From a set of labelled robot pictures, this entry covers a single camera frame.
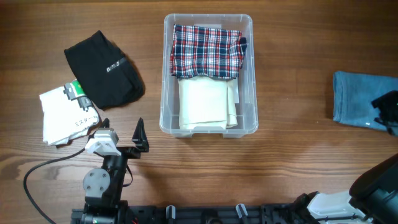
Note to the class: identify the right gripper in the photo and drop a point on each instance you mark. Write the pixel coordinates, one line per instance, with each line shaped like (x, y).
(387, 103)

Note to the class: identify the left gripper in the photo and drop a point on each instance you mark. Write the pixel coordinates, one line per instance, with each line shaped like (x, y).
(140, 138)

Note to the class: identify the blue denim jeans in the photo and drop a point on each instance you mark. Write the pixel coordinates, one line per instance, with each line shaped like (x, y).
(353, 94)

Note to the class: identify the black garment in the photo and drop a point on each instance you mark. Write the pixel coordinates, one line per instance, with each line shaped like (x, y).
(105, 74)

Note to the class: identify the cream cloth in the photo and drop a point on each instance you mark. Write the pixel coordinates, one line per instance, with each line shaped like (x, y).
(207, 102)

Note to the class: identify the red blue plaid cloth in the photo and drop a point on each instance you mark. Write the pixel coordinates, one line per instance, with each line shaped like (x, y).
(201, 51)

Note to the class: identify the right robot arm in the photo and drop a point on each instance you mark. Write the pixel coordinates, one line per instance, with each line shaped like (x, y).
(371, 199)

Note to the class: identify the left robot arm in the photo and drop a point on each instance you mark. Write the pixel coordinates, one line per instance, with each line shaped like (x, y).
(103, 186)

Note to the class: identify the clear plastic storage container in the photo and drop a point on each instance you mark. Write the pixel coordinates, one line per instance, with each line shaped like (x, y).
(245, 85)

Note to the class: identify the white printed folded t-shirt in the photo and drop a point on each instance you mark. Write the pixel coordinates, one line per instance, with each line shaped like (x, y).
(68, 114)

